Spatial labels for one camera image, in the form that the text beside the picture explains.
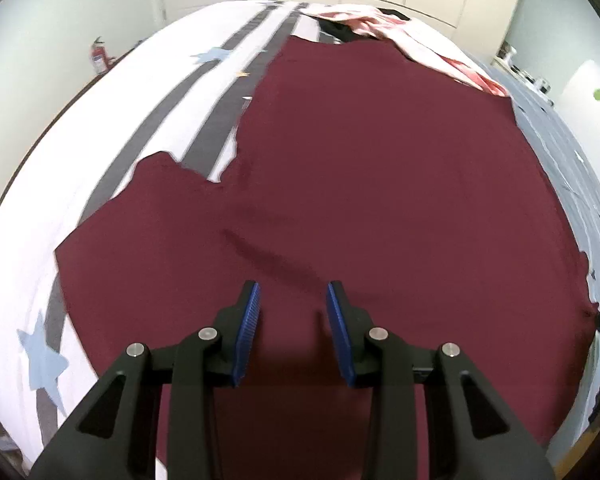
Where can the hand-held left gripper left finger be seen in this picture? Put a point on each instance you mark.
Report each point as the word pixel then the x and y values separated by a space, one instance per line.
pixel 245 340

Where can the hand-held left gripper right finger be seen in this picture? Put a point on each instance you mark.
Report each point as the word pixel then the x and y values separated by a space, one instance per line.
pixel 341 340

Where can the maroon shirt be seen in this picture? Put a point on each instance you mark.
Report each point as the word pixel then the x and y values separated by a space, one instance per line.
pixel 380 185

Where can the white board with green stickers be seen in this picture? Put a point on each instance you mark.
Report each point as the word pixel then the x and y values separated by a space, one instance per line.
pixel 590 110

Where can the small dark device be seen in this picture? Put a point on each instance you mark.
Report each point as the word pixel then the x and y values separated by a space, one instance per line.
pixel 540 84

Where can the striped star bed sheet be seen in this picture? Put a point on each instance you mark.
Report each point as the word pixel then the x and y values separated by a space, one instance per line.
pixel 155 90

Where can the small white device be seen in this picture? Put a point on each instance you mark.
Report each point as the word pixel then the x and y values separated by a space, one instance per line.
pixel 508 54

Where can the pink garment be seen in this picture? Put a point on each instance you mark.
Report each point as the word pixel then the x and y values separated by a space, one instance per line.
pixel 430 42

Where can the red fire extinguisher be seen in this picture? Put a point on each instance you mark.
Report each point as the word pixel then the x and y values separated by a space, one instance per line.
pixel 99 60

